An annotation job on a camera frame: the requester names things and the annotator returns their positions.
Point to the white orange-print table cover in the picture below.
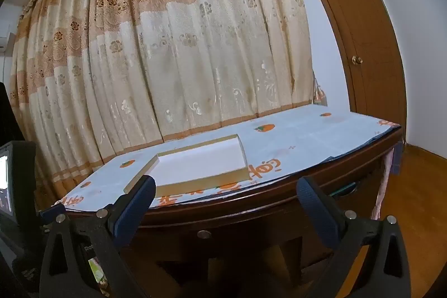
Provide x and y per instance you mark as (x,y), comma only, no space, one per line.
(297,141)

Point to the beige floral curtain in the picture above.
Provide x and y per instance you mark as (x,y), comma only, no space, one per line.
(174,57)

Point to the pink hanging cloth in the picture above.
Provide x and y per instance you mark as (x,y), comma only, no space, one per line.
(382,186)

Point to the brass door knob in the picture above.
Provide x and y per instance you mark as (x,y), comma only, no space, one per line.
(357,59)

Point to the curtain tassel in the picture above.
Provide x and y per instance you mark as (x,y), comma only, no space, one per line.
(319,92)

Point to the white wall air conditioner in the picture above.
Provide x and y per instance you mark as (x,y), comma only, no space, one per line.
(6,41)

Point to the shallow cardboard box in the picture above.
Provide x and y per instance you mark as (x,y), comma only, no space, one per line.
(199,165)

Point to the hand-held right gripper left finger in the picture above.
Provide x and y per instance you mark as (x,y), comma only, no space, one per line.
(136,203)

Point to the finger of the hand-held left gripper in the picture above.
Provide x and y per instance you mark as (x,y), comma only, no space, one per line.
(47,212)

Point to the round metal drawer knob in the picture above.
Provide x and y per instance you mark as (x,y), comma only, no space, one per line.
(204,234)

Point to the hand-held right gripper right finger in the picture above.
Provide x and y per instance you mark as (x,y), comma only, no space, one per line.
(317,210)

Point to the brown wooden door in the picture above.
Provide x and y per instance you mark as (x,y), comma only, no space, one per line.
(366,22)

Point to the dark wooden table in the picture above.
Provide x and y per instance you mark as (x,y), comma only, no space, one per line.
(244,214)

